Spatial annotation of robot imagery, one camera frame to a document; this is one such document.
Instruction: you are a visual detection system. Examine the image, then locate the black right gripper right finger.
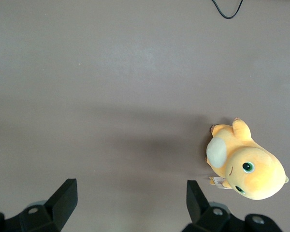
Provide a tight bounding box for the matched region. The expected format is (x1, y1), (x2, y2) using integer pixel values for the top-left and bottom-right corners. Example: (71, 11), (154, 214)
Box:
(182, 180), (284, 232)

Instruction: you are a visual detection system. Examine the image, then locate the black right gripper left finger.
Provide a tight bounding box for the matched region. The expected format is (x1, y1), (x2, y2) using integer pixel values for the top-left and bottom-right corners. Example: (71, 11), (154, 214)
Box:
(0, 178), (78, 232)

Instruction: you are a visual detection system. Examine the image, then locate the black cable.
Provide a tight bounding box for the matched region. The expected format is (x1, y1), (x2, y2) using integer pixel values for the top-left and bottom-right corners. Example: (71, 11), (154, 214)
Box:
(211, 0), (244, 19)

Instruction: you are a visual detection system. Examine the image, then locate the yellow plush toy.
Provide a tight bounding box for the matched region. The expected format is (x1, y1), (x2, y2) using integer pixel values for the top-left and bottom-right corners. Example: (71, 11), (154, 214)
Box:
(205, 117), (290, 201)

